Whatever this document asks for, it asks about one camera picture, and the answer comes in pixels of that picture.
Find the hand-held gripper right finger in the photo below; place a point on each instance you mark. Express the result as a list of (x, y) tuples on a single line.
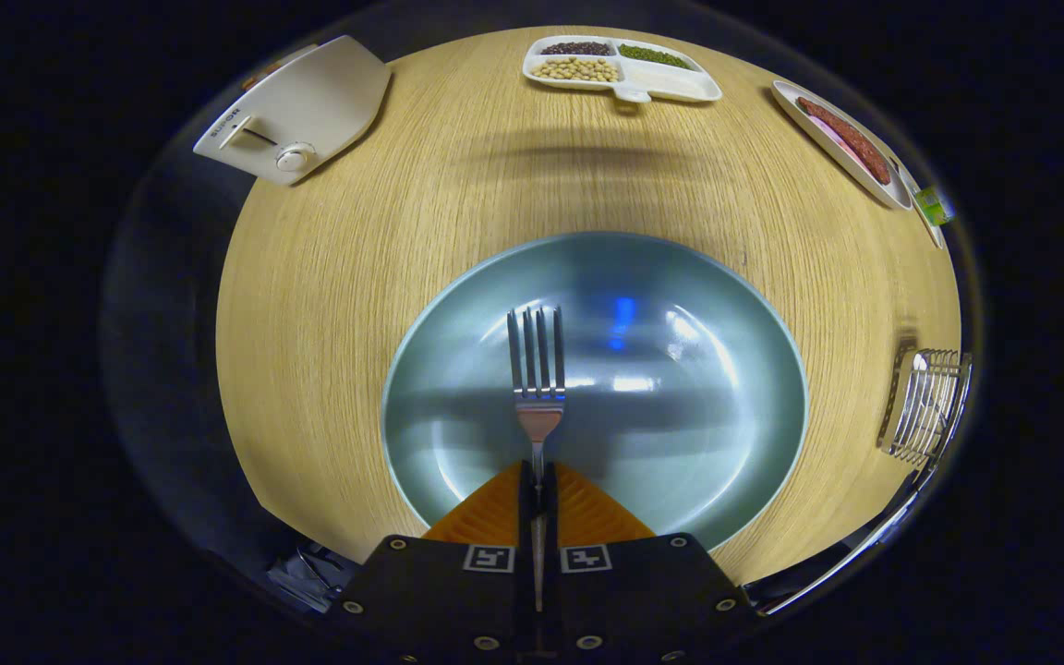
[(551, 522)]

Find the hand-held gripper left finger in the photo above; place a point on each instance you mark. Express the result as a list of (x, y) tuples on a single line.
[(526, 517)]

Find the round teal plate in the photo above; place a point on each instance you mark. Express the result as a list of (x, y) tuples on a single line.
[(680, 434)]

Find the dark metal stand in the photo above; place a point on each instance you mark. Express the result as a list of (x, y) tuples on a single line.
[(306, 577)]

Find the pile of yellow soybeans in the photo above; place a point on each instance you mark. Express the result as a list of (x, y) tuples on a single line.
[(576, 69)]

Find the white divided tray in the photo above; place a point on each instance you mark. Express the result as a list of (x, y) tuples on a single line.
[(671, 83)]

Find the white toaster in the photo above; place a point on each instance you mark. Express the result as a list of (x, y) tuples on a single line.
[(310, 102)]

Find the pile of dark beans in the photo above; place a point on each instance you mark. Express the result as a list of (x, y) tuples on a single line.
[(576, 48)]

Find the pink ham slice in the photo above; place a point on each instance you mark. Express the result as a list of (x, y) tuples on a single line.
[(826, 134)]

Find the pile of green beans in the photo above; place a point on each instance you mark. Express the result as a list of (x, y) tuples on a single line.
[(654, 56)]

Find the small white dish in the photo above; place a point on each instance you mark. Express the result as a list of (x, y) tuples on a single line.
[(931, 231)]

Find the oval beige plate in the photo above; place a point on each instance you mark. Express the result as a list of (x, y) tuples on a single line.
[(792, 100)]

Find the brown meat steak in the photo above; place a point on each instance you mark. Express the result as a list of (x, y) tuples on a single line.
[(851, 139)]

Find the small green bottle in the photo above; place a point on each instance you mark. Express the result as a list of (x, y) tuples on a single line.
[(934, 205)]

